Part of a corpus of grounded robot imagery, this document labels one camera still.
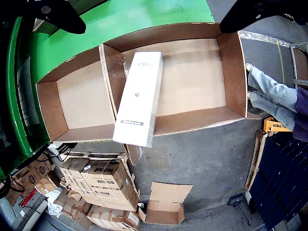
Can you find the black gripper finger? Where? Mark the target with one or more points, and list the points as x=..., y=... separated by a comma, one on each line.
x=264, y=9
x=55, y=14

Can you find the tall white carton box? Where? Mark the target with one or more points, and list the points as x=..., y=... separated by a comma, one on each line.
x=139, y=96

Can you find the grey cardboard sheet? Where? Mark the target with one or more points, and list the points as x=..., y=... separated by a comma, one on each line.
x=38, y=25

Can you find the open empty cardboard carton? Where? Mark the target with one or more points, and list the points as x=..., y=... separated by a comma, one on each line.
x=166, y=204

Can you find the white shoe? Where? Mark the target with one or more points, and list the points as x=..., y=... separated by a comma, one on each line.
x=251, y=96
x=249, y=67

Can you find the blue jeans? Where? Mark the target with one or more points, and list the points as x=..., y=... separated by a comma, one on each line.
x=272, y=96

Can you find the green metal shelf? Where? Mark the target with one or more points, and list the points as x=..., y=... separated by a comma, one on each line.
x=13, y=96

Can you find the orange metal part black lettering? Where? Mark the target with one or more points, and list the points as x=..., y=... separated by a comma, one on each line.
x=276, y=126

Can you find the flat wooden pallet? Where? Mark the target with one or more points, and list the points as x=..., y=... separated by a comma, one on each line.
x=96, y=155

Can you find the upright wooden pallet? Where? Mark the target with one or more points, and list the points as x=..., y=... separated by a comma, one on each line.
x=256, y=156

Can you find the brown shipping carton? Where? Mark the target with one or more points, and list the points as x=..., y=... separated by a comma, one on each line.
x=72, y=168
x=72, y=207
x=113, y=217

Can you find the dark blue stacked panels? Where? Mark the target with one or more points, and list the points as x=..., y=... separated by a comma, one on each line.
x=281, y=180

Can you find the shipping carton BS print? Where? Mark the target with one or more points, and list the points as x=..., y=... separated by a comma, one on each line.
x=108, y=183

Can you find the red bar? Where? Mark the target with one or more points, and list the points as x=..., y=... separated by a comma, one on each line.
x=29, y=199

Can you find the white crumpled plastic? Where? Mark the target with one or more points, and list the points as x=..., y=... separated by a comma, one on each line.
x=54, y=204

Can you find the black small floor device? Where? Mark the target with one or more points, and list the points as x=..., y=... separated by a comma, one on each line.
x=235, y=199

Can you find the grey metal frame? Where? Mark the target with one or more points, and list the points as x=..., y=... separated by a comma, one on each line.
x=298, y=62

